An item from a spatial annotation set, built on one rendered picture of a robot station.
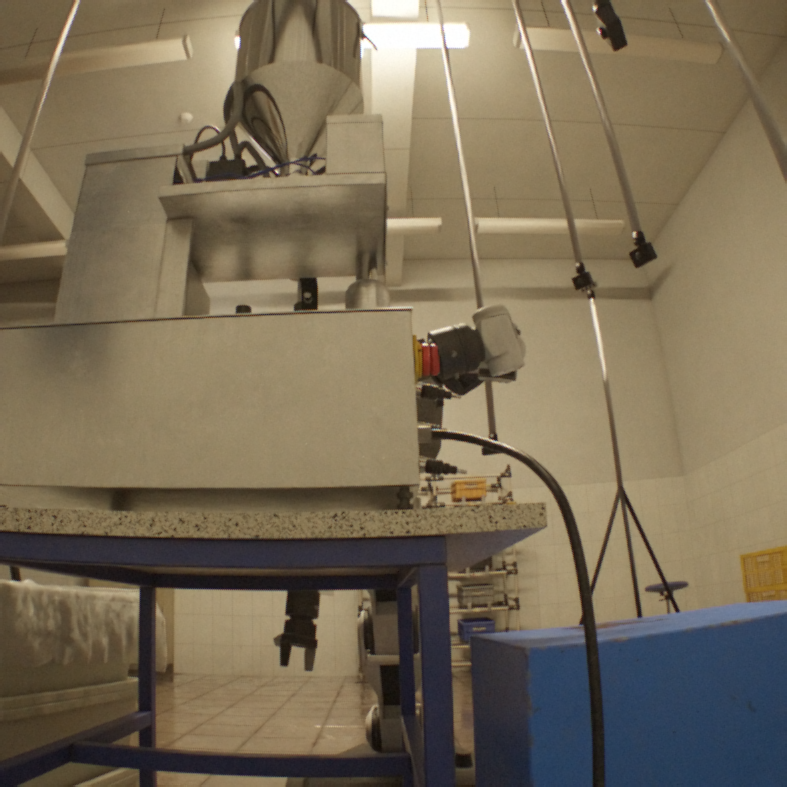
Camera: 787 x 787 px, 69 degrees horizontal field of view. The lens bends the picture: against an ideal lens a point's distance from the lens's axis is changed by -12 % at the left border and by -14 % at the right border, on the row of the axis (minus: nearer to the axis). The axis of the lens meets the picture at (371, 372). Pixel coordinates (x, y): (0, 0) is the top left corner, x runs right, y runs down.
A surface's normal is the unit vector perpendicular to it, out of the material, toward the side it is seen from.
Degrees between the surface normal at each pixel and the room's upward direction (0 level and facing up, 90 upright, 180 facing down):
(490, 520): 90
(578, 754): 90
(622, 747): 90
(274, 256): 180
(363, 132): 90
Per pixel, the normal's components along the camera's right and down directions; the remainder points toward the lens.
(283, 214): 0.03, 0.93
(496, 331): 0.04, -0.18
